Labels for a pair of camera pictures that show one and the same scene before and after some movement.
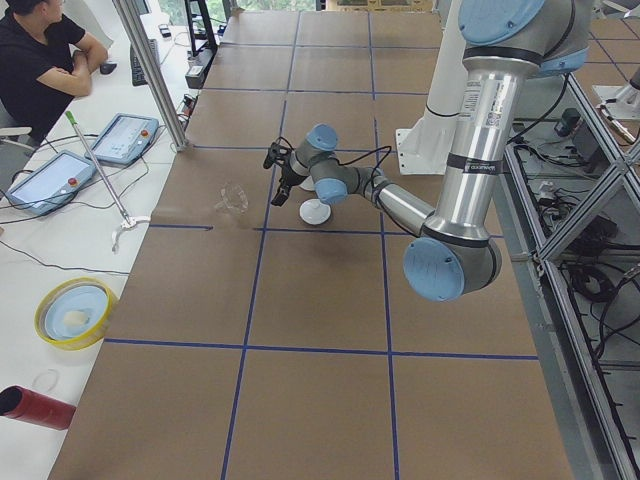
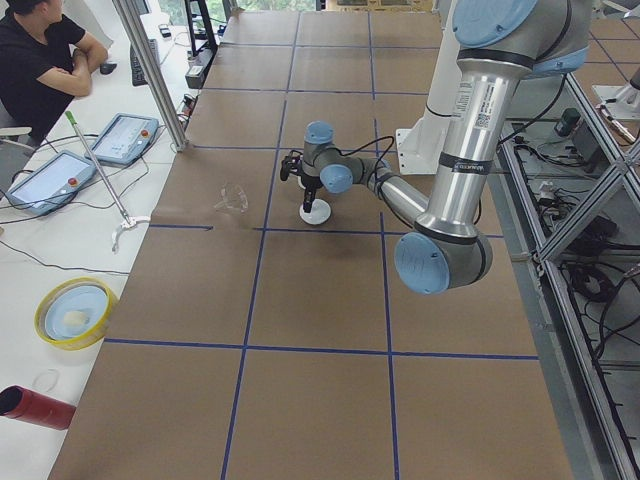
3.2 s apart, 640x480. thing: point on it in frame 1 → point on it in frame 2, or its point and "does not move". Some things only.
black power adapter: (570, 117) does not move
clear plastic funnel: (232, 200) does not move
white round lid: (313, 212) does not move
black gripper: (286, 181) → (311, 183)
